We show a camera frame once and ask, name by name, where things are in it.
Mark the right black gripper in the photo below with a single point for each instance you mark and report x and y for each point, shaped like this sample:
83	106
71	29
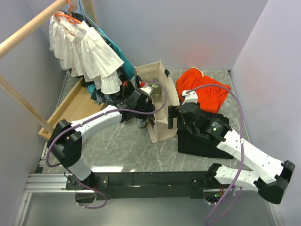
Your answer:
173	112

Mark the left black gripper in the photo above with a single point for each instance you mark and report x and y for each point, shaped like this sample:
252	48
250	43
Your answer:
146	105

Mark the coca-cola glass bottle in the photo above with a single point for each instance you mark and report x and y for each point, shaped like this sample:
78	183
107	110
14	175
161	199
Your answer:
125	89

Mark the red bull can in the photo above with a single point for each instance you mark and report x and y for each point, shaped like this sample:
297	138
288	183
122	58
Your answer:
141	123

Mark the cream canvas tote bag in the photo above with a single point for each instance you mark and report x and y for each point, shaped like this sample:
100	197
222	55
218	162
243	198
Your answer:
157	125

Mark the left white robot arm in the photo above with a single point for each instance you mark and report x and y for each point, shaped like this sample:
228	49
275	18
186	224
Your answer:
68	137

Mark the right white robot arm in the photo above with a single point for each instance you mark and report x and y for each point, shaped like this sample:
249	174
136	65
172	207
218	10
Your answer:
268	176

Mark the dark floral garment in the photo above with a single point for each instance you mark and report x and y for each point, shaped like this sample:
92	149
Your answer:
98	97

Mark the far clear glass bottle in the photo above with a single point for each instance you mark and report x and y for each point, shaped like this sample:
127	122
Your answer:
156	90

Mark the orange cloth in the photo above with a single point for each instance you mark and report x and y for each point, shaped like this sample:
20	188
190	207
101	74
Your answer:
211	98

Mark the black cloth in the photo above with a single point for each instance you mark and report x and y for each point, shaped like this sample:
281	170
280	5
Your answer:
189	144

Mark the teal garment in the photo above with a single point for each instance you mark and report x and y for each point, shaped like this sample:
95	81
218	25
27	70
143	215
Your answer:
112	85

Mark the wooden tray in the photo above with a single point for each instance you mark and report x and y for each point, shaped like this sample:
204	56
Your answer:
76	105

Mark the white ruffled garment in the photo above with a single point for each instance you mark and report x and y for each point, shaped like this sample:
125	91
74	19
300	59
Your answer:
82	49

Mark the orange clothes hanger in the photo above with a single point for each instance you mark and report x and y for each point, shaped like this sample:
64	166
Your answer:
68	18

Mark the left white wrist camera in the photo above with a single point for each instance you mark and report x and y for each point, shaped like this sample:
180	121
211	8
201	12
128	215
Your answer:
146	89

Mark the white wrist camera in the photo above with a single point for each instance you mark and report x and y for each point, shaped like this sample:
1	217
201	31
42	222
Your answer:
189	97
146	89

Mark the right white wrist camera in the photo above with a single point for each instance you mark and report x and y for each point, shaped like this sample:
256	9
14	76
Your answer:
189	97

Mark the wooden clothes rail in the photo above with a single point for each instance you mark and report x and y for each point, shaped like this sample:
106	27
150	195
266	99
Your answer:
11	42

